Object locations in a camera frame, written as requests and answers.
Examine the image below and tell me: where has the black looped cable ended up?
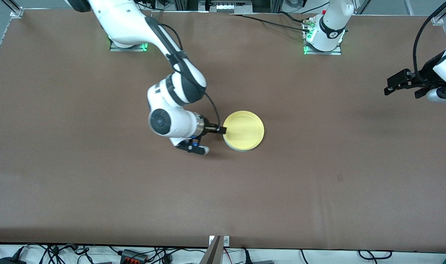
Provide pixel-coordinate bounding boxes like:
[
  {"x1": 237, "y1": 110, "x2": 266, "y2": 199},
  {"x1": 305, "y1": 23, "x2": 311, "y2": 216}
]
[{"x1": 358, "y1": 250, "x2": 393, "y2": 260}]

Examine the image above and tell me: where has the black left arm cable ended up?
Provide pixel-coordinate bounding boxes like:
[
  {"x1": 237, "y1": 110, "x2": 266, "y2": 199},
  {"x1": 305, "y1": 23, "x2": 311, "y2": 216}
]
[{"x1": 413, "y1": 0, "x2": 446, "y2": 80}]

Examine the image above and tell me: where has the grey terminal block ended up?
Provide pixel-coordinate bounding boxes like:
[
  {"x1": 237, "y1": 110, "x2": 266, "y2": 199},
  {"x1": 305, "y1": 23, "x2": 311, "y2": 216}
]
[{"x1": 207, "y1": 0, "x2": 253, "y2": 14}]

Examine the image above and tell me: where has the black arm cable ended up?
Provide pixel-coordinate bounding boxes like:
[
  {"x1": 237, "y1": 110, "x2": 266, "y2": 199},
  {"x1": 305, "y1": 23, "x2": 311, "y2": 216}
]
[
  {"x1": 135, "y1": 0, "x2": 222, "y2": 129},
  {"x1": 413, "y1": 0, "x2": 446, "y2": 80}
]

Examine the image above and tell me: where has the yellow round plate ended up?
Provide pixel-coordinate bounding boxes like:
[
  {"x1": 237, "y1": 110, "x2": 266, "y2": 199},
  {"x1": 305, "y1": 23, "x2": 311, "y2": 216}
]
[{"x1": 222, "y1": 110, "x2": 265, "y2": 151}]

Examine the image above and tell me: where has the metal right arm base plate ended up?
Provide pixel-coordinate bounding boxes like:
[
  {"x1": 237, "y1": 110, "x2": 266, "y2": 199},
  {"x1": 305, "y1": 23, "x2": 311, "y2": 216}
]
[{"x1": 109, "y1": 35, "x2": 151, "y2": 52}]

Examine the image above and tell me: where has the black orange power strip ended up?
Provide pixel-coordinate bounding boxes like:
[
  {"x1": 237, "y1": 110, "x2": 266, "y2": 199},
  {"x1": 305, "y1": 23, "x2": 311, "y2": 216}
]
[{"x1": 120, "y1": 249, "x2": 148, "y2": 264}]

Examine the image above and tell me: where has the tangled black cable bundle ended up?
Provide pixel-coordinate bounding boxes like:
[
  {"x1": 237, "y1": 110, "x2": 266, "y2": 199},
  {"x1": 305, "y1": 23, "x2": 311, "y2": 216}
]
[{"x1": 0, "y1": 243, "x2": 117, "y2": 264}]

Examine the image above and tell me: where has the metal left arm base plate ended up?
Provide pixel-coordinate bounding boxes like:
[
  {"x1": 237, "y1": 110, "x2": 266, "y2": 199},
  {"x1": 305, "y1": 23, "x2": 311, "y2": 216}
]
[{"x1": 302, "y1": 18, "x2": 343, "y2": 56}]

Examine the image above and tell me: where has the grey camera mount pole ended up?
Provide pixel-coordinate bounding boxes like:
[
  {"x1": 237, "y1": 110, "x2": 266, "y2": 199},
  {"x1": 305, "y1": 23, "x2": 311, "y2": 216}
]
[{"x1": 200, "y1": 235, "x2": 224, "y2": 264}]

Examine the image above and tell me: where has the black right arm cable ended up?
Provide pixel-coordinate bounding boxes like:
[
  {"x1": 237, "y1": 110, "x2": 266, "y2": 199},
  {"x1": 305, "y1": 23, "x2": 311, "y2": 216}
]
[{"x1": 135, "y1": 0, "x2": 222, "y2": 129}]

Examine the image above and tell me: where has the black cable across table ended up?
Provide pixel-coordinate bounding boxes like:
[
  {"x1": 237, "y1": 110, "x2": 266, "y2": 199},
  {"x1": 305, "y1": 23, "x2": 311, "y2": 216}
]
[{"x1": 230, "y1": 12, "x2": 312, "y2": 33}]

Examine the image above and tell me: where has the pale green round plate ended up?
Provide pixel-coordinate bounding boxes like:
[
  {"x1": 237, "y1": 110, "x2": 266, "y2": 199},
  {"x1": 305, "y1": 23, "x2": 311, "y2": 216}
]
[{"x1": 224, "y1": 137, "x2": 262, "y2": 152}]

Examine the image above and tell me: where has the aluminium frame profile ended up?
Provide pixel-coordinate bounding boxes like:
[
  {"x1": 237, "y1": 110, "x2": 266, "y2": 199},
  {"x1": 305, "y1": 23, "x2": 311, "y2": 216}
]
[{"x1": 173, "y1": 0, "x2": 283, "y2": 14}]

